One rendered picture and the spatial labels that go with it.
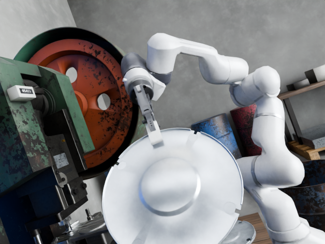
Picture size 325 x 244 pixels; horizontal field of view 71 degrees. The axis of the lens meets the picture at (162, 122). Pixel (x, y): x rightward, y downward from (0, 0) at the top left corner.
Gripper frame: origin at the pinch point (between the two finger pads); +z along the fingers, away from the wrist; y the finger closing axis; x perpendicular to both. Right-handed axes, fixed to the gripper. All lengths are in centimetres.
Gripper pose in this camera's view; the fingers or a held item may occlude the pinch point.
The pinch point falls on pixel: (154, 134)
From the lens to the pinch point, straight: 56.6
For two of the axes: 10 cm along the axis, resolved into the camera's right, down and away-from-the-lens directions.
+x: 9.4, -3.5, 0.1
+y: -2.4, -6.6, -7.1
